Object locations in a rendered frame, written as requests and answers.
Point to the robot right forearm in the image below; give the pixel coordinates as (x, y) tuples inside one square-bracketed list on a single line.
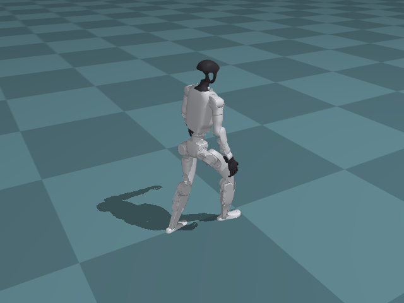
[(222, 142)]

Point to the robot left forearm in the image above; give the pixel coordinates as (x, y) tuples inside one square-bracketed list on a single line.
[(184, 116)]

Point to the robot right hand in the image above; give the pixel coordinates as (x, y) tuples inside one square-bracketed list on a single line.
[(232, 165)]

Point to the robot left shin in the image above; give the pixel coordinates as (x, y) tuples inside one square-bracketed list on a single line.
[(179, 203)]

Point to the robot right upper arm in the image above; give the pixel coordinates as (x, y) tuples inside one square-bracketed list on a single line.
[(216, 104)]

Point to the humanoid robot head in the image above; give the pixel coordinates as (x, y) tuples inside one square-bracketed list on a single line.
[(207, 66)]

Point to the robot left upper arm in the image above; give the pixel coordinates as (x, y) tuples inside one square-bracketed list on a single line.
[(184, 101)]

